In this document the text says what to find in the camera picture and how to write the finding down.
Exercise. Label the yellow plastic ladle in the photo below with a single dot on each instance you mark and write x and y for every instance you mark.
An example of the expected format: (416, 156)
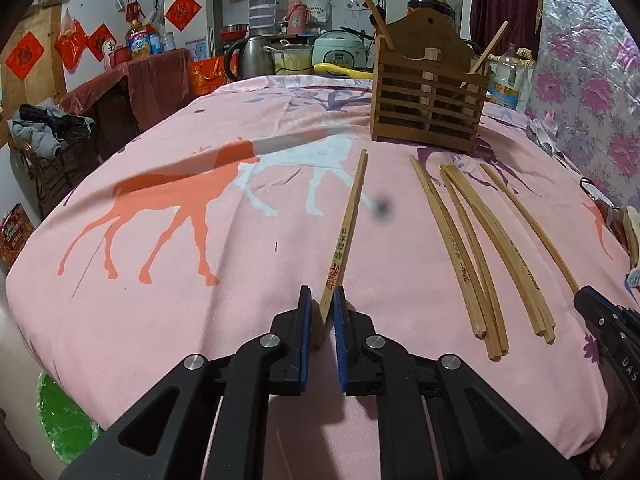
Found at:
(340, 70)

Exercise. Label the pink horse print tablecloth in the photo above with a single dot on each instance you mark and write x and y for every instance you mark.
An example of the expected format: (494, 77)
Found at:
(200, 285)

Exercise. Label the light green rice cooker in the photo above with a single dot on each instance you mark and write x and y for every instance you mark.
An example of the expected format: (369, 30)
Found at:
(340, 50)

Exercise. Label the pile of grey clothes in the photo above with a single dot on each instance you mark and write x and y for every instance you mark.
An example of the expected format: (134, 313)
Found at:
(45, 127)

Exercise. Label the green plastic basin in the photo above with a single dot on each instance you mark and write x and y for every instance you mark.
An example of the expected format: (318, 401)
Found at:
(65, 420)

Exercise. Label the small red pot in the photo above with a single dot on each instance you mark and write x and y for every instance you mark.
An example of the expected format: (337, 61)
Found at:
(119, 56)

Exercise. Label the red plastic bag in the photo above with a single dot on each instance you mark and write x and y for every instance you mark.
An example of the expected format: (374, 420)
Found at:
(70, 42)

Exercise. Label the striped stacked food container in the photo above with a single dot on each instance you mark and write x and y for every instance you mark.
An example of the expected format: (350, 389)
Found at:
(262, 7)

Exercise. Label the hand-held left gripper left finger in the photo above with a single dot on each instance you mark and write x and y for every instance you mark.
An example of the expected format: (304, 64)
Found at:
(305, 320)

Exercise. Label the dark red curtain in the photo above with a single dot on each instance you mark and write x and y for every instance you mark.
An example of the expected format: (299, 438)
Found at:
(505, 0)

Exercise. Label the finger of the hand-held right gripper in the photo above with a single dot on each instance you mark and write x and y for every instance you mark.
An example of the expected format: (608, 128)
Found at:
(592, 310)

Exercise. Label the yellow cooking oil bottle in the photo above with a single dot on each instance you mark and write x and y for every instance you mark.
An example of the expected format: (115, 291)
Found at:
(137, 42)

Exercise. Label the brown wooden chopstick holder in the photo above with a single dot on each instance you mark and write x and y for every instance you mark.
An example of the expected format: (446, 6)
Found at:
(410, 35)

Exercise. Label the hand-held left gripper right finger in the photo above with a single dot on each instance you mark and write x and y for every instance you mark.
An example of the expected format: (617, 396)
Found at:
(340, 320)

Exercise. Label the dark soy sauce bottle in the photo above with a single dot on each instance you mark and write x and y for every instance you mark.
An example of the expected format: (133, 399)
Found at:
(432, 7)

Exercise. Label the red diamond paper on refrigerator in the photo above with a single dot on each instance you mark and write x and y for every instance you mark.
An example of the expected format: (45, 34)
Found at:
(182, 11)

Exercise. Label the small red diamond paper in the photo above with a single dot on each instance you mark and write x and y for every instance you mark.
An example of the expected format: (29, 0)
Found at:
(102, 42)

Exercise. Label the steel electric kettle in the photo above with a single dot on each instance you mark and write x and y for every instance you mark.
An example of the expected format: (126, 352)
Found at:
(250, 57)

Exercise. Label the orange gift box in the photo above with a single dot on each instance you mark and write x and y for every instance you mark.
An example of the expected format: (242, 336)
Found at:
(210, 76)

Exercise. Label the white refrigerator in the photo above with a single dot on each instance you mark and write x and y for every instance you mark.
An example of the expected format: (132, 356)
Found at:
(197, 45)

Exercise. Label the person's right hand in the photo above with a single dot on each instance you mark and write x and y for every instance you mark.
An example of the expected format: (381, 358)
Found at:
(607, 457)

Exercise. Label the dark red covered cabinet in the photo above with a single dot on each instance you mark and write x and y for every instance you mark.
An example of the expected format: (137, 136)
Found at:
(150, 90)

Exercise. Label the red bowl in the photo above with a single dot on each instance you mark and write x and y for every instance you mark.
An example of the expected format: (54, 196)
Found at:
(232, 32)

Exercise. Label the wooden scrub brush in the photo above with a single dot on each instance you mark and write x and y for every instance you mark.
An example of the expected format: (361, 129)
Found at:
(632, 235)

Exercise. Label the large red diamond paper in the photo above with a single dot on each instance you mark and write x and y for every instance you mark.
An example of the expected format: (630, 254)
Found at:
(24, 55)

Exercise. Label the steel pot with lid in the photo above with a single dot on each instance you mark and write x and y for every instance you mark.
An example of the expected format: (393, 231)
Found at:
(290, 57)

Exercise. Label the pink thermos flask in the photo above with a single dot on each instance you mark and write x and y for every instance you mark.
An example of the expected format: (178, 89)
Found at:
(296, 17)

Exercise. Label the red cardboard box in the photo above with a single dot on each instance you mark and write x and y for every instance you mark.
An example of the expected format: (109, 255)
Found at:
(15, 237)

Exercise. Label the metal spoon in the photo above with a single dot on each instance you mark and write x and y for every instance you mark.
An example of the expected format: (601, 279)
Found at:
(542, 137)

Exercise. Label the clear cooking oil bottle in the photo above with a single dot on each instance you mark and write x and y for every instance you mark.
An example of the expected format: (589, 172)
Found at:
(510, 80)

